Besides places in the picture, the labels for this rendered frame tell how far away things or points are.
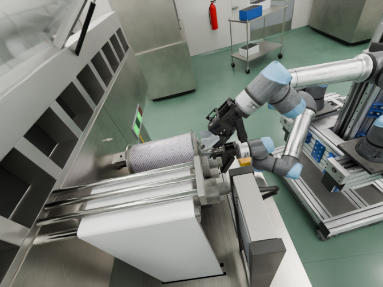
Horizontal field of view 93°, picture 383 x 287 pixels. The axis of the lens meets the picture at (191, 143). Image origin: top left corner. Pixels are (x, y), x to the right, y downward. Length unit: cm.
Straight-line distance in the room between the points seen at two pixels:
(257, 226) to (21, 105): 54
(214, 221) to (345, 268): 121
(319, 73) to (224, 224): 70
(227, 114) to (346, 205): 146
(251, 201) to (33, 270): 44
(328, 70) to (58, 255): 94
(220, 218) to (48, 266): 65
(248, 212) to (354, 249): 168
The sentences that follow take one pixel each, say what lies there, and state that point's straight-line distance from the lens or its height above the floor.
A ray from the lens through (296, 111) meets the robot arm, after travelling 65.
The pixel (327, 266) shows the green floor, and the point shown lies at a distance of 189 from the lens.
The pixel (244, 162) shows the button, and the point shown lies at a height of 92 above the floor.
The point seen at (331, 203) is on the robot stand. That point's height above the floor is 21.
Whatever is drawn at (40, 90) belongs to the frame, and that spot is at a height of 162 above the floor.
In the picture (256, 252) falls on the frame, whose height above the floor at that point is 144.
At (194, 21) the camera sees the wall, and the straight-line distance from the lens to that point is 510.
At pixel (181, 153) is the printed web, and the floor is 129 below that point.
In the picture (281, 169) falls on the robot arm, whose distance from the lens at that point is 91.
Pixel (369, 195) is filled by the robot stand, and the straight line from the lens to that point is 201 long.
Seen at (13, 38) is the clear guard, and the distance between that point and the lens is 50.
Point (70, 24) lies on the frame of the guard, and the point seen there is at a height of 171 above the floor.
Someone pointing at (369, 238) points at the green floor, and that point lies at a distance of 207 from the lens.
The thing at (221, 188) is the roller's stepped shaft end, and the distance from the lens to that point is 48.
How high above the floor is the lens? 176
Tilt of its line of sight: 43 degrees down
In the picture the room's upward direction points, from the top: 18 degrees counter-clockwise
